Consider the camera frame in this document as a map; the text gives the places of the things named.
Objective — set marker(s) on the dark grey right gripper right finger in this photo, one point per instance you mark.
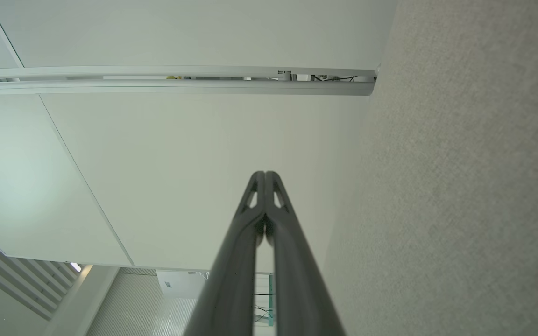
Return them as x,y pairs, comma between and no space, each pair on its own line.
297,289

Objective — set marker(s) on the white slatted window blind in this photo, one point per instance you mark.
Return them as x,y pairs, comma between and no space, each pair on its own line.
21,280

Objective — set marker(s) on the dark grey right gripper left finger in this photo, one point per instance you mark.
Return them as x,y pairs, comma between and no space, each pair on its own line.
231,280

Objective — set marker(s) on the white wall box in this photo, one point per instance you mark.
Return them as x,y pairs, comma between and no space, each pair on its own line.
180,283

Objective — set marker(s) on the grey metal partition post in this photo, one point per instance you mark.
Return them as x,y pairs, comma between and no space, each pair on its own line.
157,86

